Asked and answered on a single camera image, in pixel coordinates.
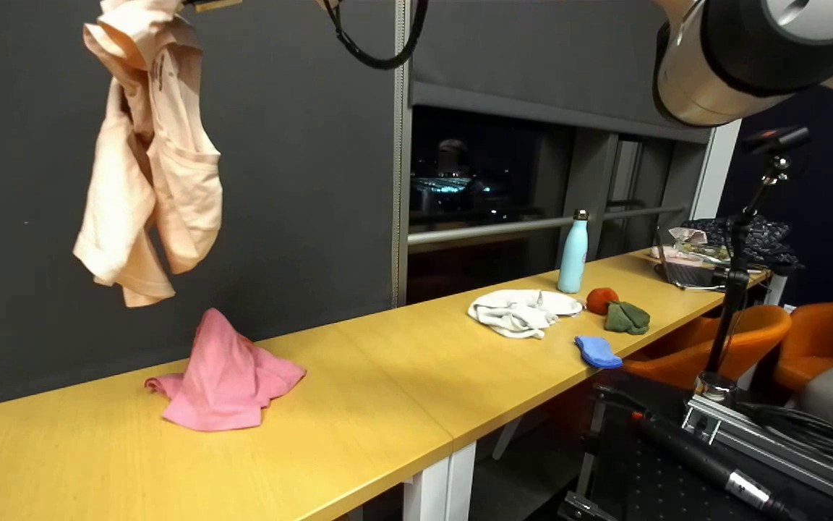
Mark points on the bowl with contents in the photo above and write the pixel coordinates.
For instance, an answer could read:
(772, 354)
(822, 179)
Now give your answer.
(692, 259)

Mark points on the pink cloth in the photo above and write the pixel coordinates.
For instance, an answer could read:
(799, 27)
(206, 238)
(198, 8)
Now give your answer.
(229, 379)

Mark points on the peach shirt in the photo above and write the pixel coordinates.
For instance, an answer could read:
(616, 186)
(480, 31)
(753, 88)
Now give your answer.
(157, 163)

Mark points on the window frame pillar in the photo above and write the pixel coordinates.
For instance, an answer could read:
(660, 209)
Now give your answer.
(400, 191)

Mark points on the grey white towel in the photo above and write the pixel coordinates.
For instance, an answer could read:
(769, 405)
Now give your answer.
(511, 316)

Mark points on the red radish plush toy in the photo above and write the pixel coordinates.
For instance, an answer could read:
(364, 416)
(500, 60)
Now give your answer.
(621, 316)

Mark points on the blue cloth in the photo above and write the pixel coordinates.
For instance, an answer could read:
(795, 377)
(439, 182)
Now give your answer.
(597, 351)

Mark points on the black perforated board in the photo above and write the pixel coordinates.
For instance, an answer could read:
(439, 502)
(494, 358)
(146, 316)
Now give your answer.
(649, 473)

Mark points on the white window pillar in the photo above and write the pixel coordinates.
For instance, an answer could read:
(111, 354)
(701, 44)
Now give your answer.
(715, 167)

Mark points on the aluminium extrusion bar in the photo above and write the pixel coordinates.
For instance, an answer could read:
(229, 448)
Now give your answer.
(772, 438)

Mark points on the black camera tripod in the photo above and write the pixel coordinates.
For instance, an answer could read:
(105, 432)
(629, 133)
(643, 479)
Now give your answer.
(730, 319)

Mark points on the white table leg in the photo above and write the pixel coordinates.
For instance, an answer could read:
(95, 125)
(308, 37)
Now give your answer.
(439, 486)

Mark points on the dark tangled bundle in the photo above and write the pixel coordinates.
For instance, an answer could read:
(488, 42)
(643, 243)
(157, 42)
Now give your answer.
(766, 240)

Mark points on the light blue bottle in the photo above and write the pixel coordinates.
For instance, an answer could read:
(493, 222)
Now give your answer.
(572, 256)

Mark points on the silver handrail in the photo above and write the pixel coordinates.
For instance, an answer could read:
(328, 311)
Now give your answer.
(493, 228)

